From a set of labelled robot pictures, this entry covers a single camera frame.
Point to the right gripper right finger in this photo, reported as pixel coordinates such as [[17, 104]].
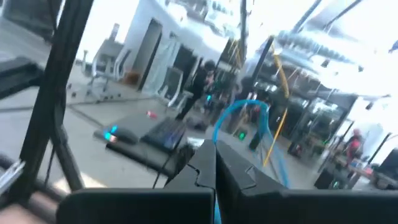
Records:
[[295, 208]]

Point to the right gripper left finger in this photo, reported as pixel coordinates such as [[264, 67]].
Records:
[[140, 207]]

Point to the blue rubber band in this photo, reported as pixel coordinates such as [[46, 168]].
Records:
[[245, 101]]

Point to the black computer desk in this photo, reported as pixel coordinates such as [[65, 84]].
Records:
[[133, 149]]

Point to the grey office chair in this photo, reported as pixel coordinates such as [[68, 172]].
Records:
[[172, 84]]

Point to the black computer mouse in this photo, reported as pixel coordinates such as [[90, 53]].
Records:
[[121, 135]]

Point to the black keyboard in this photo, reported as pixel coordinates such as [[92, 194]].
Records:
[[164, 135]]

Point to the person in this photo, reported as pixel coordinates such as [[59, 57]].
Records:
[[197, 90], [354, 147]]

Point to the computer tower green light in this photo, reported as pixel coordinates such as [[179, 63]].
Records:
[[241, 135]]

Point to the silver metal bracket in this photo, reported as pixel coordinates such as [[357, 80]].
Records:
[[11, 175]]

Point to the black aluminium rig frame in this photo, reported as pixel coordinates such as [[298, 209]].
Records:
[[60, 62]]

